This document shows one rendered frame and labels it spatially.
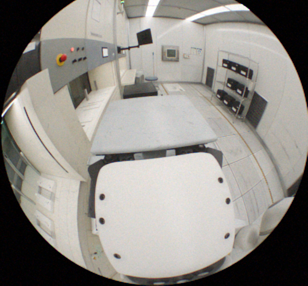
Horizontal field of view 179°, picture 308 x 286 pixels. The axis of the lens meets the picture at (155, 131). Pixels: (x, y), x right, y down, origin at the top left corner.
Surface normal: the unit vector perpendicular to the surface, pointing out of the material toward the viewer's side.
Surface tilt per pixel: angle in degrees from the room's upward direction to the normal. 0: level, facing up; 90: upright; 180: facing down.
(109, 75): 90
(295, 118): 90
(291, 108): 90
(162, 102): 1
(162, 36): 90
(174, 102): 1
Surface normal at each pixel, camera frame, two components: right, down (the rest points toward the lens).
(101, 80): 0.13, 0.66
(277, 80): -0.99, 0.11
